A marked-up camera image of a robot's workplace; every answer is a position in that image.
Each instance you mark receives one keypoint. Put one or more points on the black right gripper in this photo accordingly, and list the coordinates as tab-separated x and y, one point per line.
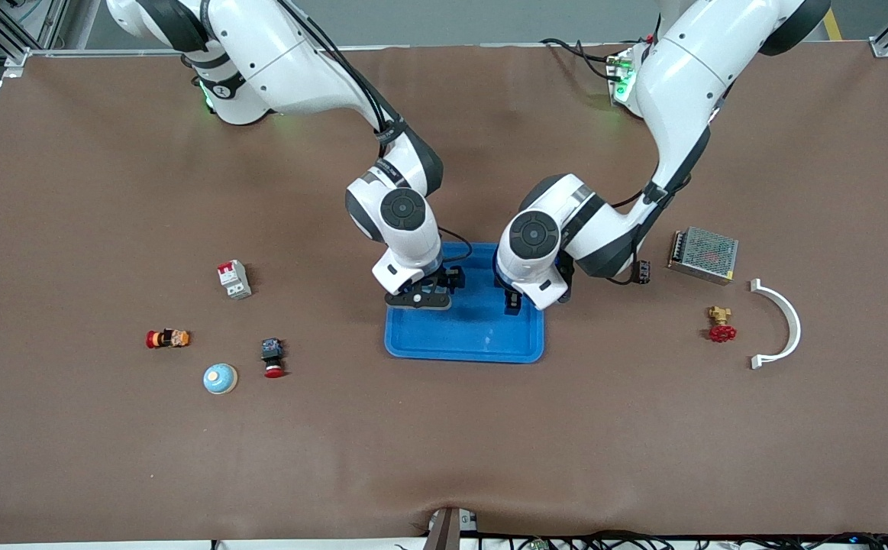
450	279

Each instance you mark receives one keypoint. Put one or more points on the small black connector module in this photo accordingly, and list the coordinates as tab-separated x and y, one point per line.
644	272

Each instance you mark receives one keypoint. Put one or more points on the light blue call bell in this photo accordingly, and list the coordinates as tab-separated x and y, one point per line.
220	379

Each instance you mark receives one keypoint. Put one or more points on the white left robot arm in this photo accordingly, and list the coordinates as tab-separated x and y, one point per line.
535	237

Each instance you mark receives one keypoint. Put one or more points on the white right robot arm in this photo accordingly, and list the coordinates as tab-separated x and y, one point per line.
405	214

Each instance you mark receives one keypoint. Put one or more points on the blue plastic tray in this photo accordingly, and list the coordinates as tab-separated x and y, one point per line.
474	336

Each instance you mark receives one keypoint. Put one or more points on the brown table cover sheet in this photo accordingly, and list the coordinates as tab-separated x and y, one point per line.
444	443

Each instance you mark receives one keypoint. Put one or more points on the metal mesh power supply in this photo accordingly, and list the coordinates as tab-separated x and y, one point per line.
703	254

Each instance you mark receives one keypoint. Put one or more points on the red emergency stop button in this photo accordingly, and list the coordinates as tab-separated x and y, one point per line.
272	357

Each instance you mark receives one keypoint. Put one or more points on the white red circuit breaker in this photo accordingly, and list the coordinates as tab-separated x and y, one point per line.
234	279

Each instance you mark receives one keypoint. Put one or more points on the orange red push button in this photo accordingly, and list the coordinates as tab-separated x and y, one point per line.
167	338

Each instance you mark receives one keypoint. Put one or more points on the grey metal table bracket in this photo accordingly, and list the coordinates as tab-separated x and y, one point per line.
444	531

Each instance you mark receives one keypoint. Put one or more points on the white curved plastic bracket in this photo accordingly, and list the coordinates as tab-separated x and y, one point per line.
796	327

